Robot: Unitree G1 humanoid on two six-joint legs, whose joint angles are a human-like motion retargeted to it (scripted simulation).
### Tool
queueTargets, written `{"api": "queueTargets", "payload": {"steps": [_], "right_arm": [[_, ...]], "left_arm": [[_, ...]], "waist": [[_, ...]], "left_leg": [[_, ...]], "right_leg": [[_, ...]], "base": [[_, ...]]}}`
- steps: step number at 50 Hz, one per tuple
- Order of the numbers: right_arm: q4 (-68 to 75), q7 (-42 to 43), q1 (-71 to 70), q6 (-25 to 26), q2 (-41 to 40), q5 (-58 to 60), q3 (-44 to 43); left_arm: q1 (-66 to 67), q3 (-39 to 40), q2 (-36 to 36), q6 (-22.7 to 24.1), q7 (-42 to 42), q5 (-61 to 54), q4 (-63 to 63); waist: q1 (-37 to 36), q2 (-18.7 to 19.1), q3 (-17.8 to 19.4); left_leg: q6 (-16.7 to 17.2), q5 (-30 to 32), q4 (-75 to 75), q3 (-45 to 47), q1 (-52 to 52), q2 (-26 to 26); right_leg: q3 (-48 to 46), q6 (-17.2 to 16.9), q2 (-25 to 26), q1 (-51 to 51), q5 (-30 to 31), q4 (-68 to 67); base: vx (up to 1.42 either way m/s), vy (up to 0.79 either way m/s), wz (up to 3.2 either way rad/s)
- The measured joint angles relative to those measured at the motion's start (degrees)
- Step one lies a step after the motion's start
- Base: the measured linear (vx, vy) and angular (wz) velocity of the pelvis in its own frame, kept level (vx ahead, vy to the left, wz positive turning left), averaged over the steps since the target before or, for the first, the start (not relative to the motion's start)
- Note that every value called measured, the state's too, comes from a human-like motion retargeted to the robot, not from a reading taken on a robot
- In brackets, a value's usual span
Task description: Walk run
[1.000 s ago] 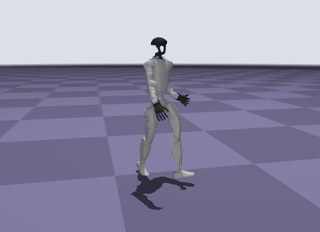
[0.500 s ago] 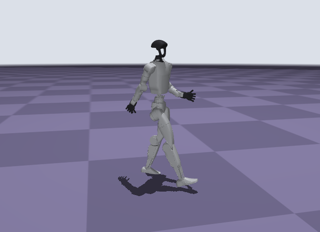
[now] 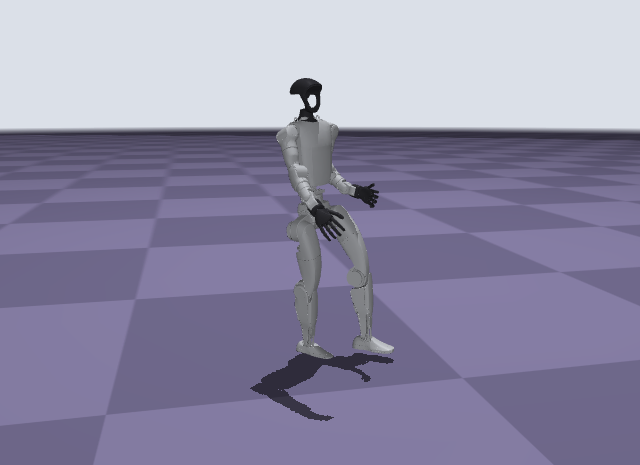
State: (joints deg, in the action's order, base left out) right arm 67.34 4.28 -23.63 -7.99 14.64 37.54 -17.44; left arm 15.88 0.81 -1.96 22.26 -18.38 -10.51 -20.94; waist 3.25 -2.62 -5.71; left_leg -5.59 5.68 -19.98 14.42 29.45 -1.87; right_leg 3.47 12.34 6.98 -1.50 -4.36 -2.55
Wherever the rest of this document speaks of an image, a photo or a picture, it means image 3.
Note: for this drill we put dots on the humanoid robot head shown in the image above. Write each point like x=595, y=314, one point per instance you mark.
x=306, y=87

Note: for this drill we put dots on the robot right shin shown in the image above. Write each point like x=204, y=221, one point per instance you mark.
x=307, y=310

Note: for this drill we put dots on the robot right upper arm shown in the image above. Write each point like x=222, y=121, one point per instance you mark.
x=287, y=140

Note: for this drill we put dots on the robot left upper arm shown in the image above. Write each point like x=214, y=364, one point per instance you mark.
x=334, y=134

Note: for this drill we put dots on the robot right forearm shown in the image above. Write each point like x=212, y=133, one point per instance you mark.
x=302, y=187

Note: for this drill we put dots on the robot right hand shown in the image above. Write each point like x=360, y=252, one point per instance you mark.
x=323, y=217

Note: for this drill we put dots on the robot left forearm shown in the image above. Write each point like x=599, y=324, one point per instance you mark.
x=340, y=183

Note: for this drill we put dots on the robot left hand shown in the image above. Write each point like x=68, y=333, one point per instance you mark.
x=366, y=194

